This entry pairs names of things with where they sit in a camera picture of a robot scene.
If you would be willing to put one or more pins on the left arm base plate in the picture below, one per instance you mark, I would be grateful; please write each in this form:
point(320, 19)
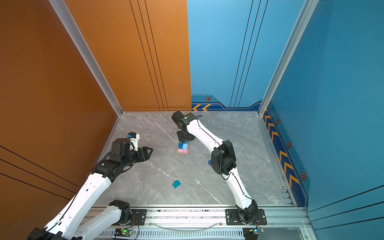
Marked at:
point(136, 216)

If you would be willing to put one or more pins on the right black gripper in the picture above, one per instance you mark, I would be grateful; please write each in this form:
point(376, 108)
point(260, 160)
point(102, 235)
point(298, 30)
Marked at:
point(182, 140)

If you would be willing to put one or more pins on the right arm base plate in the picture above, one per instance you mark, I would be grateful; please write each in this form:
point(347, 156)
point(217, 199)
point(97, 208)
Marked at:
point(236, 217)

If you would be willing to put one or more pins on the left aluminium corner post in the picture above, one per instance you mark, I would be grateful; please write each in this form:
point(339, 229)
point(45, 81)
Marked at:
point(75, 34)

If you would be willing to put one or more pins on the right aluminium corner post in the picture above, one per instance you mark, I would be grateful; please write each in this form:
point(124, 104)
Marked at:
point(292, 43)

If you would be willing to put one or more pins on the aluminium front rail frame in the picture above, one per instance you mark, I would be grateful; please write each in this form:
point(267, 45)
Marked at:
point(209, 223)

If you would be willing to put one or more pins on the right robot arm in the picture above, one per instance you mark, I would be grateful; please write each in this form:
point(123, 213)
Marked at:
point(223, 162)

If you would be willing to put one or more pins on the teal cube block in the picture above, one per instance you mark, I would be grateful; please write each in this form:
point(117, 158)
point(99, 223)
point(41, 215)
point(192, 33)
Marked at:
point(176, 184)

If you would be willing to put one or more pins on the right green circuit board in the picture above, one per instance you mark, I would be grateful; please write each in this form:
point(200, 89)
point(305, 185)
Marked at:
point(252, 233)

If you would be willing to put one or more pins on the aluminium corner post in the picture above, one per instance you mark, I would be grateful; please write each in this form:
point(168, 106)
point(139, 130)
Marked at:
point(292, 43)
point(75, 34)

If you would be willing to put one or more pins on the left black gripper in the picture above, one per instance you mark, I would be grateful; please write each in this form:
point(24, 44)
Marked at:
point(143, 153)

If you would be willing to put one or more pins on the green circuit board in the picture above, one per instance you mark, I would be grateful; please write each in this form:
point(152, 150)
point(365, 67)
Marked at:
point(123, 233)
point(252, 233)

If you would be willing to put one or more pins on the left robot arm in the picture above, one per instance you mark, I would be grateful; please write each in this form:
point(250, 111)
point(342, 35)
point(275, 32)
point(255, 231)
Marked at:
point(67, 224)

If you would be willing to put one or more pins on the left green circuit board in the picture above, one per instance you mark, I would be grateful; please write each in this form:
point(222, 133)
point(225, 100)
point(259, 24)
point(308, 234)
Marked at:
point(123, 233)

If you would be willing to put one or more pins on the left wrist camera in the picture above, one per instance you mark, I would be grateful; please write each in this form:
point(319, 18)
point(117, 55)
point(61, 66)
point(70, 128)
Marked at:
point(134, 138)

